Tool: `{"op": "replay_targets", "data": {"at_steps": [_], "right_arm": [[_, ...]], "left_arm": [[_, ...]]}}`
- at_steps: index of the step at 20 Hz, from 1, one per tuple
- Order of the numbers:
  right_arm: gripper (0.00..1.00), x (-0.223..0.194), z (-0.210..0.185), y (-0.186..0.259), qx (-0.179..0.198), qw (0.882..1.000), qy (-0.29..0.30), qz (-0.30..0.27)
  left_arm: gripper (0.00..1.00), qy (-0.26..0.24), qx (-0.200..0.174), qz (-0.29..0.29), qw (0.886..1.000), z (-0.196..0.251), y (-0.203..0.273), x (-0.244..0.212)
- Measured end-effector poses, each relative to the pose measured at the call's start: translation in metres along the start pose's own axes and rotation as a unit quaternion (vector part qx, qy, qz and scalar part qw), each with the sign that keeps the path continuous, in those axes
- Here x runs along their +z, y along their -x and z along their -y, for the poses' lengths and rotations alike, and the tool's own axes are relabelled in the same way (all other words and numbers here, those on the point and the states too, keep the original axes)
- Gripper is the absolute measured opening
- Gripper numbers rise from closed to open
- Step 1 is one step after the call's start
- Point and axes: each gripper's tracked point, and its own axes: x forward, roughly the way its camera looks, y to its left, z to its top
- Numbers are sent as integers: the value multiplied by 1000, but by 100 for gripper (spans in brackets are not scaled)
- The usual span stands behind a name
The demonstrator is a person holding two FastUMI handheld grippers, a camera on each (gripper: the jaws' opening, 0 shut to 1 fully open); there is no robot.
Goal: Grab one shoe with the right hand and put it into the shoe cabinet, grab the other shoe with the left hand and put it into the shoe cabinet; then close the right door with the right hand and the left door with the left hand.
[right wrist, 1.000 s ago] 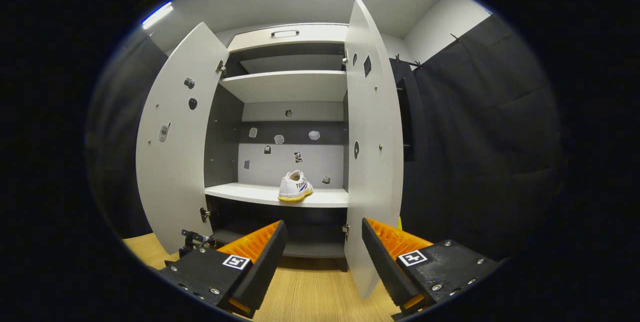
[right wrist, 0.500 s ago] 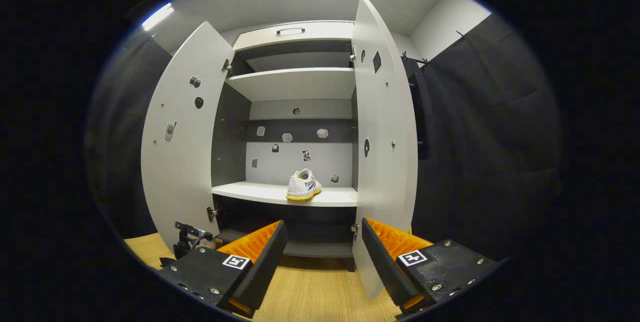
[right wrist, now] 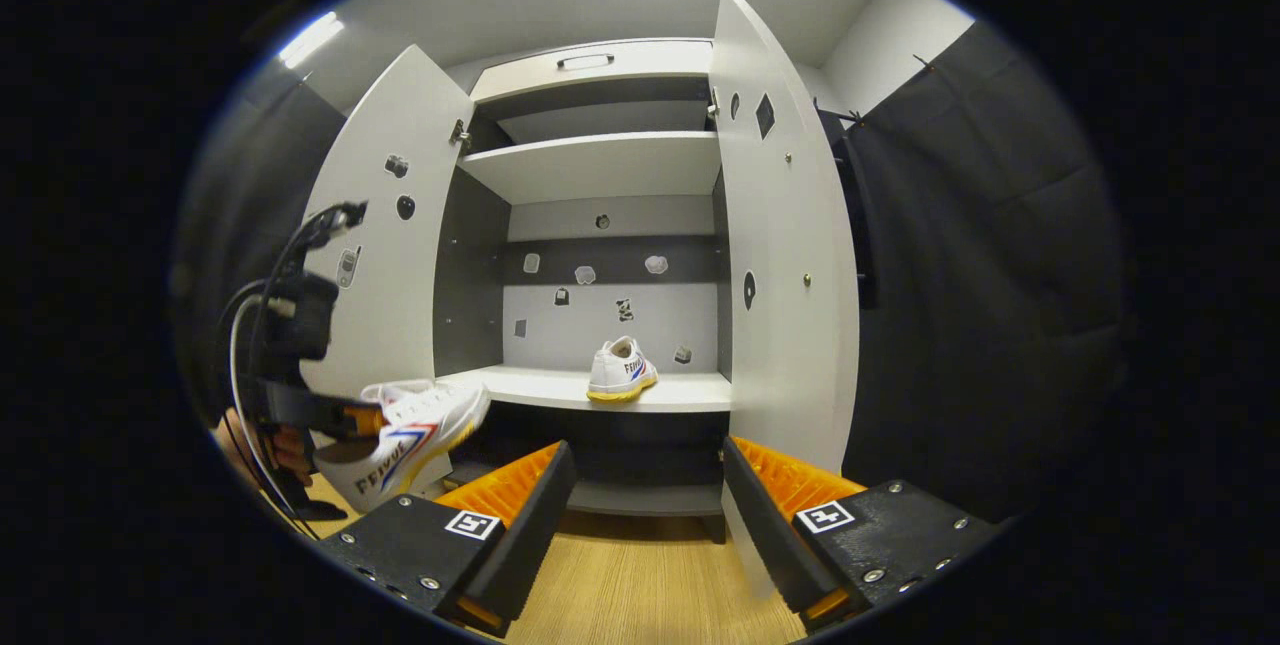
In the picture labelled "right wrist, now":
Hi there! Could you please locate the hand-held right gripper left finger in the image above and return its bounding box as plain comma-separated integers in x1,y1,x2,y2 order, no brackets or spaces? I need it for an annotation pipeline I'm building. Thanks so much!
316,439,580,639

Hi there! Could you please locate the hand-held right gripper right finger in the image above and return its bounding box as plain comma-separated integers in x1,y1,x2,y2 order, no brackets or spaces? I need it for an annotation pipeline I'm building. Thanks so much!
720,435,1003,636

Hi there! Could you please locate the white canvas shoe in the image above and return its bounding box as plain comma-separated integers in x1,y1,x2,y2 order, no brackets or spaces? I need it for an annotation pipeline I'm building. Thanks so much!
587,336,659,403
314,380,492,514

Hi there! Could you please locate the narrow ceiling light strip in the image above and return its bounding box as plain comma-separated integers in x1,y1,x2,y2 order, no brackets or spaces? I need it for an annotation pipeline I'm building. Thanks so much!
278,12,346,69

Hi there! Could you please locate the black backdrop cloth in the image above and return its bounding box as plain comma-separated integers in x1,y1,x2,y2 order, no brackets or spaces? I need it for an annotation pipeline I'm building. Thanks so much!
170,20,1131,526

